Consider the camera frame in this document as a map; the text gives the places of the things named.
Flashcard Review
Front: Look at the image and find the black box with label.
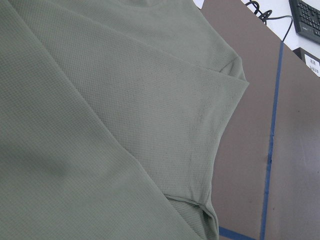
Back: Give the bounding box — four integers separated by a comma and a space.
293, 47, 320, 77

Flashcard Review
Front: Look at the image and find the black keyboard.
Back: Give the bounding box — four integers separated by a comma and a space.
288, 0, 320, 44

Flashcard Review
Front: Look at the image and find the olive green long-sleeve shirt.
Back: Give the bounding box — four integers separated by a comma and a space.
0, 0, 249, 240

